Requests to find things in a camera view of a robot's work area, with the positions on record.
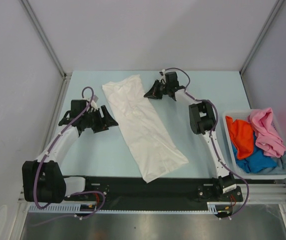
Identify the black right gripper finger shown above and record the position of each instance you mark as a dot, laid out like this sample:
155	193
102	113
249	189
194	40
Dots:
155	89
154	97

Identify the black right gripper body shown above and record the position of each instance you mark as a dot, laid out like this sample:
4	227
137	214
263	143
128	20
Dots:
164	89

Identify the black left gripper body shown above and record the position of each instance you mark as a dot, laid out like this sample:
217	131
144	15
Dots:
93	119

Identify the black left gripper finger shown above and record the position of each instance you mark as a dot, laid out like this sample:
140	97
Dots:
107	118
99	129

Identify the white t shirt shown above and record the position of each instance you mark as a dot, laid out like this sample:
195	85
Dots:
142	129

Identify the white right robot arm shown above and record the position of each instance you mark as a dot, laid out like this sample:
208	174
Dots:
203	119

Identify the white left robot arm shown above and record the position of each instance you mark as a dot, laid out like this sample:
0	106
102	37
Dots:
43	181

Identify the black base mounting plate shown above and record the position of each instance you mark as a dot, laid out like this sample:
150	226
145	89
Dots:
149	203

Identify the white perforated laundry basket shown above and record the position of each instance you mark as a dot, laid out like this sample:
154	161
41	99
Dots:
243	115

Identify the orange t shirt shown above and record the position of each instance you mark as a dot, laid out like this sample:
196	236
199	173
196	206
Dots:
241	135

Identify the pink t shirt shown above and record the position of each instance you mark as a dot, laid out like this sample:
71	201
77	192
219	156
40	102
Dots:
267	137

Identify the light blue t shirt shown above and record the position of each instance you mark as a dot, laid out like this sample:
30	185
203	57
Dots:
279	169

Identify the white slotted cable duct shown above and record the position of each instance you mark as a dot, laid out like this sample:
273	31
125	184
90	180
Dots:
86	208

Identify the aluminium frame rail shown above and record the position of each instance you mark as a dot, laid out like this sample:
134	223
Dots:
265	192

